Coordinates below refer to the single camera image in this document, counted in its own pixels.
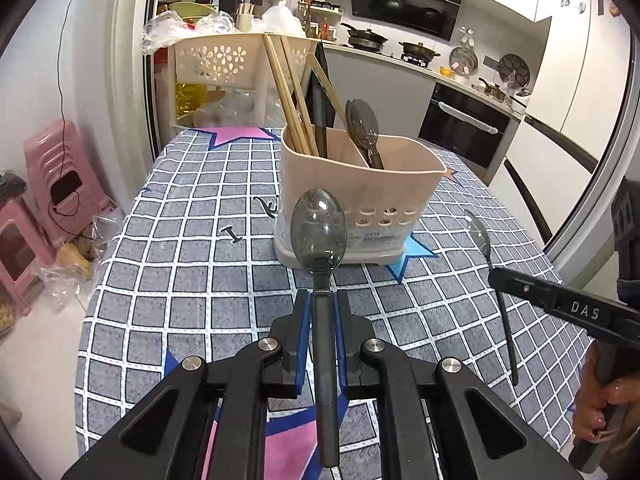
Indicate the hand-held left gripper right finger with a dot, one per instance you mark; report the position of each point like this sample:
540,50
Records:
344,340

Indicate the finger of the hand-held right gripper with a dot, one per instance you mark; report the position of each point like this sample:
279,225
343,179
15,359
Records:
525,290

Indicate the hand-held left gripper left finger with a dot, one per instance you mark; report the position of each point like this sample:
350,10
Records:
300,340

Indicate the grey translucent spoon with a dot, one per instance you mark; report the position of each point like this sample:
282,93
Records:
477,240
320,230
362,120

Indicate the beige plastic utensil holder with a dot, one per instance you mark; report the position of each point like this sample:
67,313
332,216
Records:
360,200

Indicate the person's right hand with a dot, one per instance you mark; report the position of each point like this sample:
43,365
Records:
590,410

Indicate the grey checked tablecloth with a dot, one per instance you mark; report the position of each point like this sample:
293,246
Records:
175,260

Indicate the black built-in oven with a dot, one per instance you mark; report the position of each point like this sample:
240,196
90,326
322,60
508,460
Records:
460,125

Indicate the white rice cooker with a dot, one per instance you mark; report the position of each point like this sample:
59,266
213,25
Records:
521,96

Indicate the small steel pot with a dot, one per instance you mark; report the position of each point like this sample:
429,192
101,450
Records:
492,91

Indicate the round dark segmented pan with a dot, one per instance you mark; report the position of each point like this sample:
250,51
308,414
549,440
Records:
513,67

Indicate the white refrigerator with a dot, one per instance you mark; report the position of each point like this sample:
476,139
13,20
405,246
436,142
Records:
565,60

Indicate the grey kitchen counter cabinet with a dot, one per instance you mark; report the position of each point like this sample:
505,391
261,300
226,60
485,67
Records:
390,95

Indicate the round grey perforated tray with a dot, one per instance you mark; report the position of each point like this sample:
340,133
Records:
462,60

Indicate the clear bag with yellow contents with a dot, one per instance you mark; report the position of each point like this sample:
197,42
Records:
75,255

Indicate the pale bamboo chopstick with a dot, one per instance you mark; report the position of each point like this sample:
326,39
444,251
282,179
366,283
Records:
325,80

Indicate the dark cooking pot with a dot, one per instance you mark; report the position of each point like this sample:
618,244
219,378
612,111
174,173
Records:
419,50

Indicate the gold foil packet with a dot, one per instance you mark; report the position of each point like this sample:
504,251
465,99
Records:
190,97

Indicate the pink plastic stool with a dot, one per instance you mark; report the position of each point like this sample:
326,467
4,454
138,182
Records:
20,255

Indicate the beige plastic basket cart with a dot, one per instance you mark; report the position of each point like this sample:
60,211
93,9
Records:
210,60

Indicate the black wok with lid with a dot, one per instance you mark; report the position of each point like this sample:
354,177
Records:
367,39

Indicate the stack of pink stools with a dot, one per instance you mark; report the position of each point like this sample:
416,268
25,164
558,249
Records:
50,155

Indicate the black range hood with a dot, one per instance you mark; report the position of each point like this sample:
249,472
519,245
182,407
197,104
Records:
405,0

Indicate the white plastic bag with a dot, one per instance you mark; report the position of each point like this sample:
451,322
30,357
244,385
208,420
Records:
280,20

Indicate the spice rack with bottles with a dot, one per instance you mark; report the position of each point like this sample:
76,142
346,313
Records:
320,20

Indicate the crumpled clear plastic bag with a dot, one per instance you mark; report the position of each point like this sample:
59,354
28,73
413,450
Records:
165,32
215,22

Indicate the spray bottle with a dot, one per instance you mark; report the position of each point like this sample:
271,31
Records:
215,2

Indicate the green plastic basin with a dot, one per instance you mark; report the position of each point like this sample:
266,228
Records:
192,9

